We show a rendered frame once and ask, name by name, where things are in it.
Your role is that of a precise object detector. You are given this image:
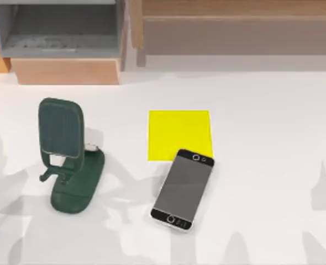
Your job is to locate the black smartphone with grey screen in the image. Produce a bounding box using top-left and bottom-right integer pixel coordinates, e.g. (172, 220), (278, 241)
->
(150, 149), (215, 231)

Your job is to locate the flat yellow square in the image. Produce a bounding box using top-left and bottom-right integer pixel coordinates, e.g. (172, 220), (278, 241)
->
(147, 110), (215, 162)

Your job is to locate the pale wooden drawer front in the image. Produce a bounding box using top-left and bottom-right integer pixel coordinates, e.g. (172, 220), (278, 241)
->
(10, 57), (122, 86)

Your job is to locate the wooden cupboard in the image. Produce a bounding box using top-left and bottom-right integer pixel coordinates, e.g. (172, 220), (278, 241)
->
(130, 0), (326, 67)

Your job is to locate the grey pierced drawer inside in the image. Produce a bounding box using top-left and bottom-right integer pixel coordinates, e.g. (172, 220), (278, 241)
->
(0, 0), (124, 59)

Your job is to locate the dark green phone stand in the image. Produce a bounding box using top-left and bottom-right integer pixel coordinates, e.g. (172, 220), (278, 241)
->
(38, 97), (106, 215)

